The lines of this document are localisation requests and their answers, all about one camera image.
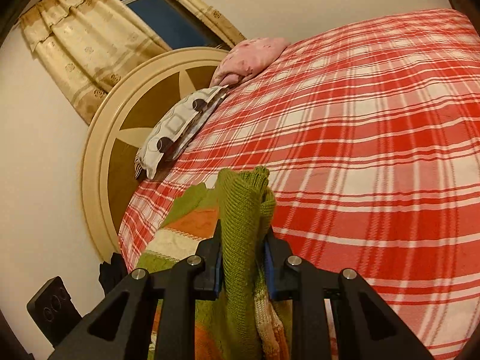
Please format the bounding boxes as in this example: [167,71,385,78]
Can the cream wooden headboard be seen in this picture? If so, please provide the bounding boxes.
[81,47,227,261]

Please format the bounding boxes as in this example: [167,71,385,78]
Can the beige patterned curtain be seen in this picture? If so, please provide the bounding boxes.
[18,0,248,126]

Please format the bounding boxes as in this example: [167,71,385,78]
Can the red white plaid bedspread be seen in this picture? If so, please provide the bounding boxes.
[119,9,479,359]

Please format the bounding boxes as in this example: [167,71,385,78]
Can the pink pillow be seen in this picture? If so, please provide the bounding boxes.
[210,37,290,87]

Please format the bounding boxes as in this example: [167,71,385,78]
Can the dark window pane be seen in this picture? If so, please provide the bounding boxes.
[120,0,231,50]

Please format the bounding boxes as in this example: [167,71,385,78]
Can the white grey patterned pillow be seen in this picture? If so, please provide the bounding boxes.
[134,85,228,180]

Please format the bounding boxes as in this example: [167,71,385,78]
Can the green striped knit sweater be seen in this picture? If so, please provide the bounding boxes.
[137,166,291,359]

